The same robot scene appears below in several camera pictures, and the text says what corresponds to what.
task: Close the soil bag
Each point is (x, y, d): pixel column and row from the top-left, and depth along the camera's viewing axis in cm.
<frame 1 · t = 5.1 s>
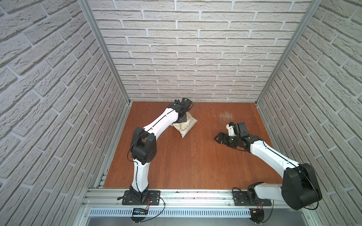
left hand: (177, 115, 93), fingers closed
right hand: (216, 140, 86), fingers open
cream cloth soil bag: (185, 127, 94), point 9 cm above the table

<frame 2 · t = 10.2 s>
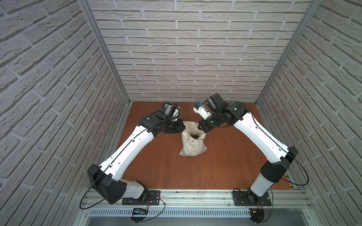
left hand: (183, 123, 73), fingers open
right hand: (195, 129, 70), fingers closed
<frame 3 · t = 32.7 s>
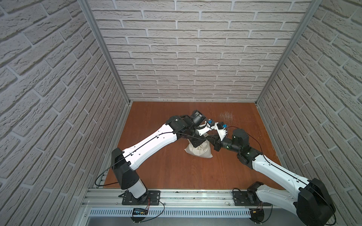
left hand: (201, 135, 73), fingers closed
right hand: (203, 138, 75), fingers closed
cream cloth soil bag: (203, 151, 82), point 11 cm above the table

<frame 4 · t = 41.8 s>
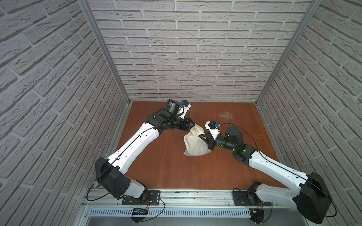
left hand: (189, 118, 74), fingers open
right hand: (196, 137, 72), fingers closed
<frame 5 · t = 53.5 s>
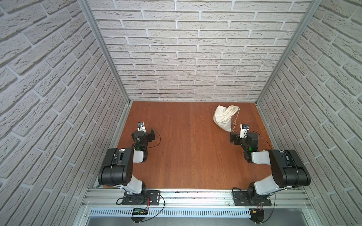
left hand: (142, 127, 93), fingers open
right hand: (234, 131, 95), fingers open
cream cloth soil bag: (222, 116, 97), point 13 cm above the table

